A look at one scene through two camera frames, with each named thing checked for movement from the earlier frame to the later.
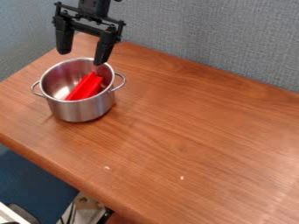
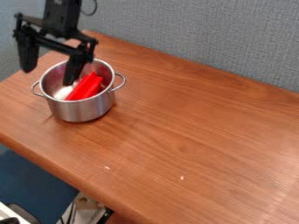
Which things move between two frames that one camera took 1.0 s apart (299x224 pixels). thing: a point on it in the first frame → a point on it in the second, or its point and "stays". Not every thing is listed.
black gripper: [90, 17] → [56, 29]
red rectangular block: [86, 87] stays
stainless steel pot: [60, 77] stays
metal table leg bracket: [84, 212] stays
